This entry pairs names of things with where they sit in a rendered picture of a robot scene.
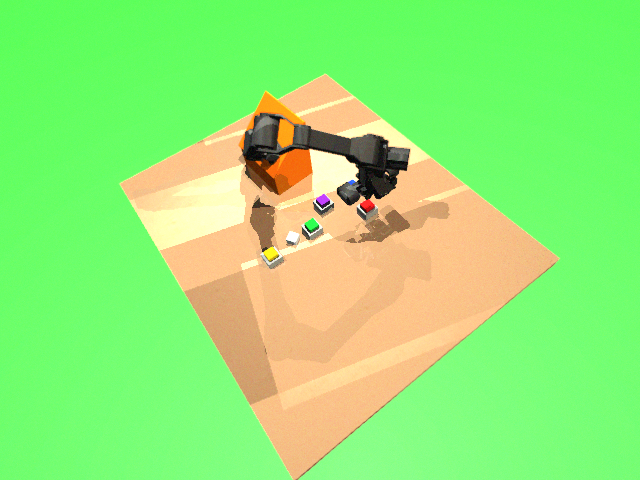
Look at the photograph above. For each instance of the red button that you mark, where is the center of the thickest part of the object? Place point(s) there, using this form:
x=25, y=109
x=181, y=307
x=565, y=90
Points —
x=367, y=209

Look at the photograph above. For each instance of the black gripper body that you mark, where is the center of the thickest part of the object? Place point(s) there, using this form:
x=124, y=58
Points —
x=349, y=192

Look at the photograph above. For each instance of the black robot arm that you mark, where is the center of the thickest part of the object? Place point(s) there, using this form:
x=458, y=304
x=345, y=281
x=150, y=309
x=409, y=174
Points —
x=370, y=152

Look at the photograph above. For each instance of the purple button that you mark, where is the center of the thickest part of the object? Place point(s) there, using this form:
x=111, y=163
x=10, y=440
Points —
x=323, y=204

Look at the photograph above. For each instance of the yellow button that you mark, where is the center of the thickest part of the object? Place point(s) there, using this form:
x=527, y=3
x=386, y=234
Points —
x=272, y=257

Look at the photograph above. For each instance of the green button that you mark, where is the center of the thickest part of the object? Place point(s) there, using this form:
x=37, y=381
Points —
x=312, y=228

